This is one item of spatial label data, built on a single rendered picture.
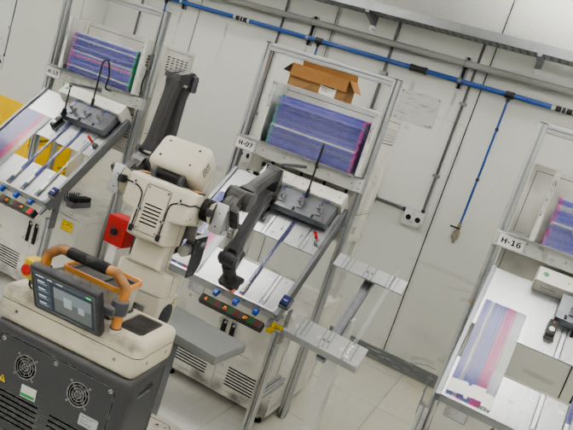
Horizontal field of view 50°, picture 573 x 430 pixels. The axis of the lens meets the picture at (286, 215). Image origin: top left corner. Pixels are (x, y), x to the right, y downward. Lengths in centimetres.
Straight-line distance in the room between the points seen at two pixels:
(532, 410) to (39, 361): 185
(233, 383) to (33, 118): 200
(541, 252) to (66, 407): 206
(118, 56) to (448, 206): 243
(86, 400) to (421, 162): 311
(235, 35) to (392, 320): 258
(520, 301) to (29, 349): 202
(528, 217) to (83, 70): 267
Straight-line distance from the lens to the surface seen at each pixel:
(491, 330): 283
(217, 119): 518
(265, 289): 289
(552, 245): 295
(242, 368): 331
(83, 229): 383
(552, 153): 445
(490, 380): 272
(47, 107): 412
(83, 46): 404
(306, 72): 360
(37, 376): 220
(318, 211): 306
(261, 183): 247
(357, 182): 311
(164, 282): 231
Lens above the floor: 166
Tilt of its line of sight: 10 degrees down
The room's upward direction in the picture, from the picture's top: 18 degrees clockwise
